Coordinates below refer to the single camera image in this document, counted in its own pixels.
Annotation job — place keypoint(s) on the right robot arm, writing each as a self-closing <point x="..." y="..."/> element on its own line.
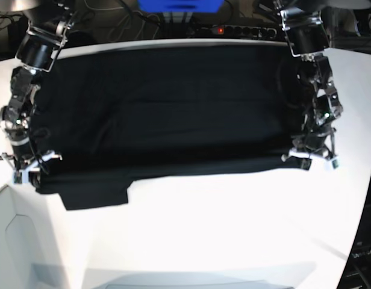
<point x="49" y="23"/>

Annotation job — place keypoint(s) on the blue box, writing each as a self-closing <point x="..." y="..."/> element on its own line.
<point x="185" y="6"/>

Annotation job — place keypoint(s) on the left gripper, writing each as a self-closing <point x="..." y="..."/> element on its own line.
<point x="315" y="145"/>

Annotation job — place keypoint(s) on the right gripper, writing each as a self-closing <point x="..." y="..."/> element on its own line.
<point x="31" y="165"/>

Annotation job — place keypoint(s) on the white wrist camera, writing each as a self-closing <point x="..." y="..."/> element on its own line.
<point x="17" y="177"/>
<point x="332" y="163"/>

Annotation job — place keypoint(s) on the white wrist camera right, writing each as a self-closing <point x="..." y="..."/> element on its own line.
<point x="17" y="177"/>

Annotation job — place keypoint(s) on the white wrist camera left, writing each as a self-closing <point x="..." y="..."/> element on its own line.
<point x="332" y="163"/>

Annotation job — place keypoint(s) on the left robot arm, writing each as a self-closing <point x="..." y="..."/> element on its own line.
<point x="319" y="102"/>

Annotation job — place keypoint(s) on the black power strip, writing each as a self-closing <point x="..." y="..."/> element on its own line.
<point x="242" y="32"/>

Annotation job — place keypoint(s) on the black T-shirt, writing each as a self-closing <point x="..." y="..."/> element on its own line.
<point x="124" y="116"/>

